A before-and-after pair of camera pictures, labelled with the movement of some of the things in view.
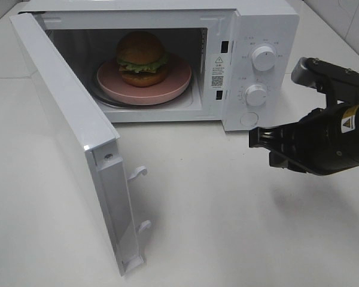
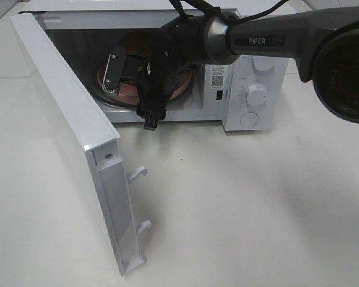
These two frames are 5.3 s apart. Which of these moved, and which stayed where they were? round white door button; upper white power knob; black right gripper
Moved: black right gripper
Stayed: upper white power knob; round white door button
